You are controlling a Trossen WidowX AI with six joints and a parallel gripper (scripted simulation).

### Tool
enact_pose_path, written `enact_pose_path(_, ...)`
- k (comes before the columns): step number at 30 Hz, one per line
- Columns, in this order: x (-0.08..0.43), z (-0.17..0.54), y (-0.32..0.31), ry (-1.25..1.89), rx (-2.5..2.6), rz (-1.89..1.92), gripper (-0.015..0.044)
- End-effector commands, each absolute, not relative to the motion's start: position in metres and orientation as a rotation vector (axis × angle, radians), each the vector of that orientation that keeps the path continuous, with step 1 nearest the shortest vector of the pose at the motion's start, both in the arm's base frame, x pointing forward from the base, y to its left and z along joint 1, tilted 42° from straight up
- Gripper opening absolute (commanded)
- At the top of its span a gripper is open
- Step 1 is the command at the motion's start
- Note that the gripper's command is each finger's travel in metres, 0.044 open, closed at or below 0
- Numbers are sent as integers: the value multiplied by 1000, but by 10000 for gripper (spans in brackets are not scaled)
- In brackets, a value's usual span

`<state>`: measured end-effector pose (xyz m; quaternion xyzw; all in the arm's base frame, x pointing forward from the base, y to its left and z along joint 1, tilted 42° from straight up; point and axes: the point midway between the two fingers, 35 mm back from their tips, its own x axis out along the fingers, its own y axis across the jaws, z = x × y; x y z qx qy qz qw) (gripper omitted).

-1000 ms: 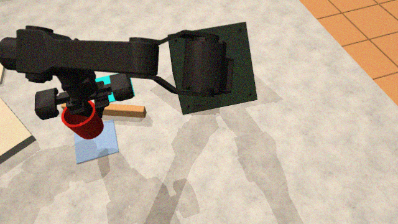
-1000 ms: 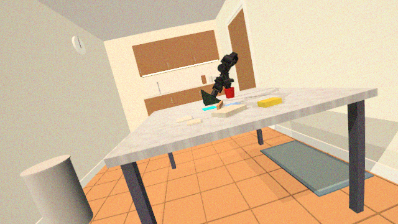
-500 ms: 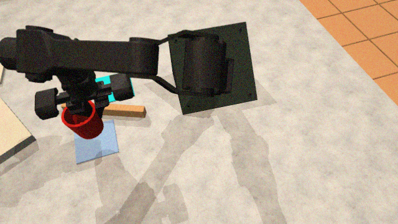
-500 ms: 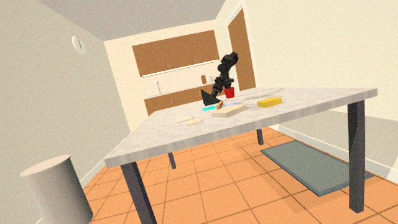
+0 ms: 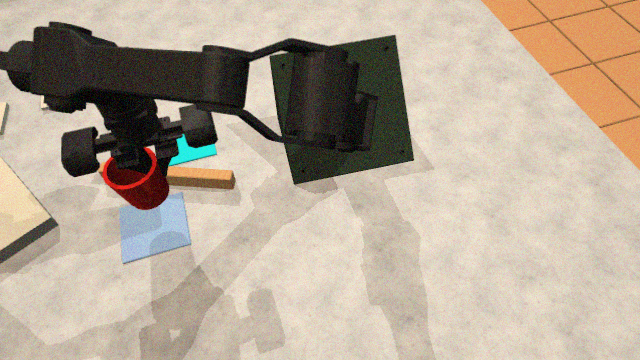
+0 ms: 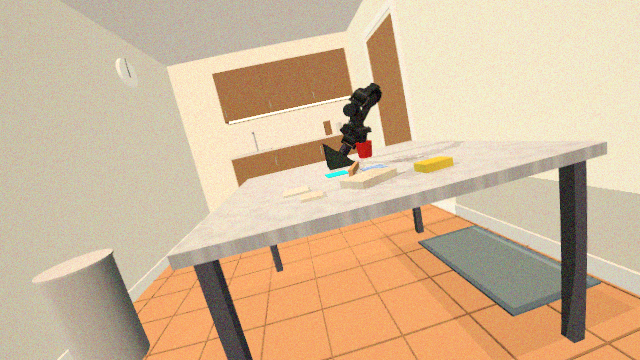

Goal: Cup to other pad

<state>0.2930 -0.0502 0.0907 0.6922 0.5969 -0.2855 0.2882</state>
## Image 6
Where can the yellow rectangular block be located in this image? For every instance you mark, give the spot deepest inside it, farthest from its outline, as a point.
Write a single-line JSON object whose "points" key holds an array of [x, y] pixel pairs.
{"points": [[433, 164]]}

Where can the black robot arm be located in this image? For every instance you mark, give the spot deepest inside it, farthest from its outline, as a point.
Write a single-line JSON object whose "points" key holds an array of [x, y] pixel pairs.
{"points": [[369, 96]]}

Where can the red cup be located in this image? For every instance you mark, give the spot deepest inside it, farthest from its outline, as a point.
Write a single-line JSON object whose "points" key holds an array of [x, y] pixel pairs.
{"points": [[364, 149]]}

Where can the orange curved flat bar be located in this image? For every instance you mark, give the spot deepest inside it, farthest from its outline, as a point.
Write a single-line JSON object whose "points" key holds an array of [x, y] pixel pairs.
{"points": [[352, 170]]}

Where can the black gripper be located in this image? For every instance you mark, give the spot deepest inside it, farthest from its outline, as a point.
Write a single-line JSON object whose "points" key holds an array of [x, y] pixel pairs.
{"points": [[361, 131]]}

